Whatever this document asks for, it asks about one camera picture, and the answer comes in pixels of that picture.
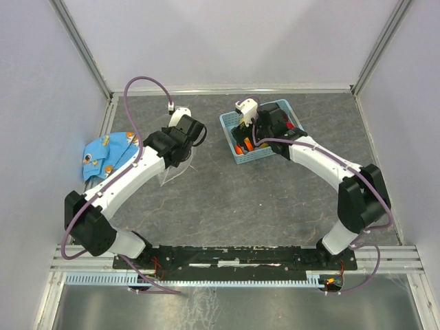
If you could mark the light blue cable duct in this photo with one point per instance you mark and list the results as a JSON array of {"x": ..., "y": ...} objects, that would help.
[{"x": 132, "y": 280}]

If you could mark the clear dotted zip top bag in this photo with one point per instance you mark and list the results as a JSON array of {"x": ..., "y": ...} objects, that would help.
[{"x": 173, "y": 172}]

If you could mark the orange toy tangerine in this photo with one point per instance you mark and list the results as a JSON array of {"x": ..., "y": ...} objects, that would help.
[{"x": 244, "y": 148}]

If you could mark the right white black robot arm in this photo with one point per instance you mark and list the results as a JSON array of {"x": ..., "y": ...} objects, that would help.
[{"x": 362, "y": 195}]

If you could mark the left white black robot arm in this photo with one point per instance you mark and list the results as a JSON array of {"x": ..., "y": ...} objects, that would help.
[{"x": 88, "y": 215}]

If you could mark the blue patterned cloth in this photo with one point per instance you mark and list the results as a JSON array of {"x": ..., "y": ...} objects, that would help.
[{"x": 107, "y": 154}]

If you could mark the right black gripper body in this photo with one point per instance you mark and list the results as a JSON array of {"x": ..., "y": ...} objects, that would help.
[{"x": 242, "y": 132}]

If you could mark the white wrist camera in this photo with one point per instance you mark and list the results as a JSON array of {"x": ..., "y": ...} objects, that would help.
[
  {"x": 178, "y": 113},
  {"x": 248, "y": 108}
]

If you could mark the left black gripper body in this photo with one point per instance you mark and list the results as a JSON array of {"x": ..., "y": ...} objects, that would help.
[{"x": 187, "y": 153}]

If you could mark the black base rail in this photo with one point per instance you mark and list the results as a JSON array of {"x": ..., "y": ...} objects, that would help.
[{"x": 189, "y": 263}]

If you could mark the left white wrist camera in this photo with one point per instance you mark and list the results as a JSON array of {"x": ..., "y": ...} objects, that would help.
[{"x": 178, "y": 113}]

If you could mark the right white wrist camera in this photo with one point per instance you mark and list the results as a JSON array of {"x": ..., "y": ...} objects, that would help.
[{"x": 248, "y": 108}]

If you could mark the light blue plastic basket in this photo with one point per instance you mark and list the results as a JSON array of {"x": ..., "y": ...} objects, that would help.
[{"x": 232, "y": 119}]

